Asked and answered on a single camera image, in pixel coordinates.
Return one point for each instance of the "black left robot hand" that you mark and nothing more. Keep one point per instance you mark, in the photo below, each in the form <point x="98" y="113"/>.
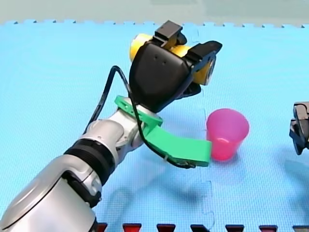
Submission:
<point x="159" y="72"/>

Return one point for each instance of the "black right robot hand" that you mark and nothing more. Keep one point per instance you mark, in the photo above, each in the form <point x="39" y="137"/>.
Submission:
<point x="300" y="125"/>

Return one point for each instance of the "yellow drink can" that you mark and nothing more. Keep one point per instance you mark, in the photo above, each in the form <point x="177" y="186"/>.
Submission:
<point x="203" y="73"/>

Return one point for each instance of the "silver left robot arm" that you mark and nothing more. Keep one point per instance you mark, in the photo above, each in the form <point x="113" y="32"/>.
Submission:
<point x="79" y="169"/>

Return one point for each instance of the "pink plastic cup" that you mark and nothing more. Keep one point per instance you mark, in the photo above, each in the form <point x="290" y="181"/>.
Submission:
<point x="225" y="135"/>

